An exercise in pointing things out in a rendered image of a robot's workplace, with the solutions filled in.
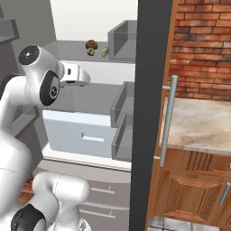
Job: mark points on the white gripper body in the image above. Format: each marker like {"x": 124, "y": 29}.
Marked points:
{"x": 84, "y": 77}

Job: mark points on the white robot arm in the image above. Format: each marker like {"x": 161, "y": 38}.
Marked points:
{"x": 15, "y": 144}

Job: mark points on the grey open fridge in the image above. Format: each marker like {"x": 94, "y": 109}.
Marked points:
{"x": 90, "y": 96}

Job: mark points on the grey fridge shelf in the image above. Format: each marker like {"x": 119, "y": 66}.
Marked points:
{"x": 75, "y": 51}

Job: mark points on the pale yellow butter block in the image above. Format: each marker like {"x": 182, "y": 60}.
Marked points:
{"x": 104, "y": 52}

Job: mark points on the pale blue fridge drawer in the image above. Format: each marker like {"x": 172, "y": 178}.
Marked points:
{"x": 75, "y": 132}

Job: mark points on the dark grey fridge door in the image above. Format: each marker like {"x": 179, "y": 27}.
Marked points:
{"x": 150, "y": 90}

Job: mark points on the brown round food item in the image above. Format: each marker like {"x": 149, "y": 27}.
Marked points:
{"x": 91, "y": 44}

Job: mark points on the grey door bin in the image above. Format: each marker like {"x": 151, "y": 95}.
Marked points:
{"x": 123, "y": 108}
{"x": 123, "y": 141}
{"x": 123, "y": 42}

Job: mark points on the grey freezer drawer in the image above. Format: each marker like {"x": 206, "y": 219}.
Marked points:
{"x": 114, "y": 192}

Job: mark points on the wooden drawer front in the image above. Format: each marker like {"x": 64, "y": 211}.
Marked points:
{"x": 198, "y": 161}

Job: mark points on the wooden cupboard door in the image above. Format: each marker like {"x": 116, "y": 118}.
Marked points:
{"x": 192, "y": 195}

